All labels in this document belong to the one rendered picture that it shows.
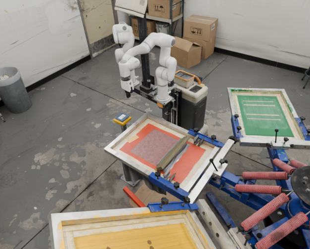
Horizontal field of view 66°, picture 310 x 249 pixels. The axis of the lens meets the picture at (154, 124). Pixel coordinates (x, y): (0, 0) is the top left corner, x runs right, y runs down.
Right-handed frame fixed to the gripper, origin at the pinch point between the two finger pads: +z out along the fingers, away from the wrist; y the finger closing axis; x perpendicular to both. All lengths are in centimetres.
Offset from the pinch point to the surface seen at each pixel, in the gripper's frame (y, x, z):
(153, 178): -48, 26, 37
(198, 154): -57, -18, 43
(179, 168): -55, 3, 43
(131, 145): -8.2, 10.6, 43.0
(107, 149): 0.3, 29.7, 39.3
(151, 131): -9.7, -12.6, 43.1
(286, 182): -120, -31, 37
